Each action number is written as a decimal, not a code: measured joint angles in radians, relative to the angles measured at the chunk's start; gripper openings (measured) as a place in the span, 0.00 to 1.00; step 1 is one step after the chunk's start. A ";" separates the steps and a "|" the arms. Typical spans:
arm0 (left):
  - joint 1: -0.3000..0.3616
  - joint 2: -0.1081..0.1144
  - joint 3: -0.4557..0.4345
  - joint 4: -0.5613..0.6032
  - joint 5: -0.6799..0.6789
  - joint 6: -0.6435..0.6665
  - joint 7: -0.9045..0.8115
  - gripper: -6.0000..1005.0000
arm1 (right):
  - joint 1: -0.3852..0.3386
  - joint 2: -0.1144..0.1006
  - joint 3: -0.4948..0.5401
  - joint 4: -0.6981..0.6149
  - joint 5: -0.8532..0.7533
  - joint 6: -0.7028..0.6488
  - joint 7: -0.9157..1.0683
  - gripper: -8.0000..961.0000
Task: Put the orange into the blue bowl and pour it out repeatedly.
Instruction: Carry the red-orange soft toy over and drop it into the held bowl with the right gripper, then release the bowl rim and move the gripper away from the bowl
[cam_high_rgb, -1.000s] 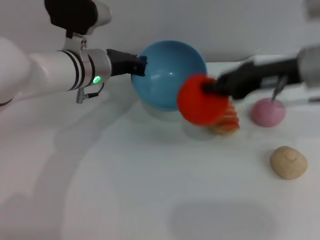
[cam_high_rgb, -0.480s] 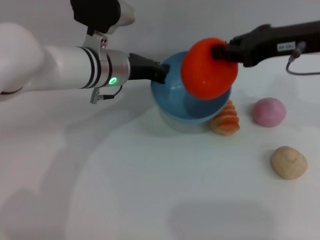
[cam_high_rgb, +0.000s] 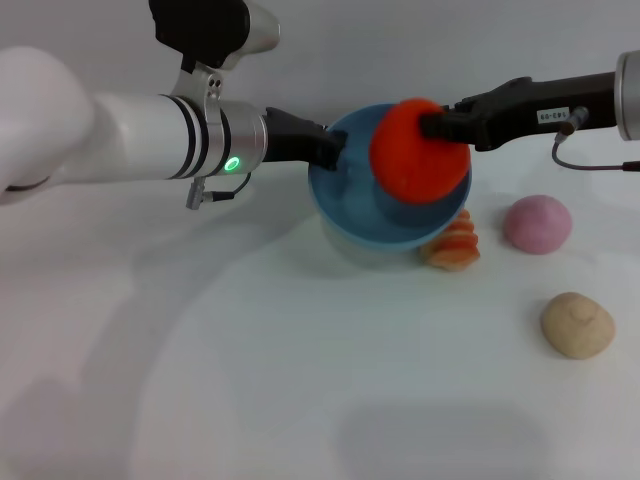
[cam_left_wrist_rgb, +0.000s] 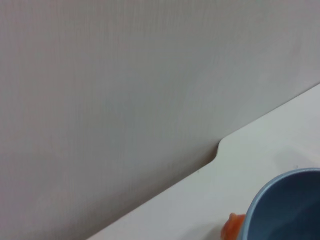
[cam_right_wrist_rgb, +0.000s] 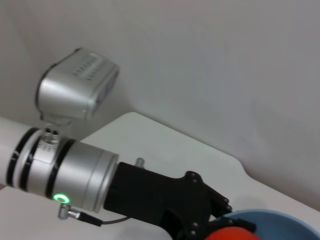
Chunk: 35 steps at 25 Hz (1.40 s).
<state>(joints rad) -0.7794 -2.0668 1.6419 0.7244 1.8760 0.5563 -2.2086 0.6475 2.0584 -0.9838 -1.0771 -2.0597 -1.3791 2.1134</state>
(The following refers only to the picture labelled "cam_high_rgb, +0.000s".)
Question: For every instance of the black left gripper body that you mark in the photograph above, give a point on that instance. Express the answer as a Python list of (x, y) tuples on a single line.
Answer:
[(295, 137)]

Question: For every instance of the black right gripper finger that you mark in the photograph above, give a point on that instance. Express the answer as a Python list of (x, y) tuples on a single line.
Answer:
[(457, 106), (436, 126)]

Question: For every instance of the orange striped bread roll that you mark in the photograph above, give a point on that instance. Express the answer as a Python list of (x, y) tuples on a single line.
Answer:
[(457, 245)]

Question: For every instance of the blue plastic bowl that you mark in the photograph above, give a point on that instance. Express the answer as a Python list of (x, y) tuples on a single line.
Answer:
[(350, 210)]

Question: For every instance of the pink round bun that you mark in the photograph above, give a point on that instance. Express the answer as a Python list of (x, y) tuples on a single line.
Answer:
[(537, 225)]

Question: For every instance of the beige round bun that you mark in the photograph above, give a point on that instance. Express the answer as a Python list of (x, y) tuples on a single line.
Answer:
[(577, 327)]

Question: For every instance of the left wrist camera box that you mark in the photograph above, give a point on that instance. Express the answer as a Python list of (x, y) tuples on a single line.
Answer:
[(215, 35)]

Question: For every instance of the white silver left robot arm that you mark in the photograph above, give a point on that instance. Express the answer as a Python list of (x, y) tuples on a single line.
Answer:
[(100, 140)]

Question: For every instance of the orange plush toy fruit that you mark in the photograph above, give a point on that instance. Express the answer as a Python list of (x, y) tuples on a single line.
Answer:
[(420, 155)]

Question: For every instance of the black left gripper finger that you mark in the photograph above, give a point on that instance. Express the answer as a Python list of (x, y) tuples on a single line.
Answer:
[(330, 150)]

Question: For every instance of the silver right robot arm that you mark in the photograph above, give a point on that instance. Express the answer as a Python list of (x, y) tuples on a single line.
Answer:
[(630, 95)]

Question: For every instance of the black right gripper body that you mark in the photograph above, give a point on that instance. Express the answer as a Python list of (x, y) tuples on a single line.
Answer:
[(535, 115)]

